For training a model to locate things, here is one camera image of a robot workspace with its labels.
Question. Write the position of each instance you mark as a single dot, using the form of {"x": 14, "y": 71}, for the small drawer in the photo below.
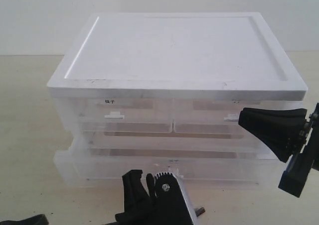
{"x": 124, "y": 115}
{"x": 207, "y": 117}

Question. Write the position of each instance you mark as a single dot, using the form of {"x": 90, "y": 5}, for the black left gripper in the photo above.
{"x": 166, "y": 201}

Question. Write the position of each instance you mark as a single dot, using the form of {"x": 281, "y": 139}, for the top right small drawer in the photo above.
{"x": 207, "y": 117}

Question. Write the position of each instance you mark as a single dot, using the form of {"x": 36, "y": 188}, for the white translucent drawer cabinet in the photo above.
{"x": 176, "y": 56}

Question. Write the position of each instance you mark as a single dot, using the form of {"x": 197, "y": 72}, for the key bunch with blue fob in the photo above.
{"x": 199, "y": 211}

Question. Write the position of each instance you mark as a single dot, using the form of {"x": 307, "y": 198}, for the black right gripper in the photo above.
{"x": 284, "y": 133}

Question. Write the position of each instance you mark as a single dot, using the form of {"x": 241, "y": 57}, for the top left small drawer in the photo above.
{"x": 124, "y": 115}

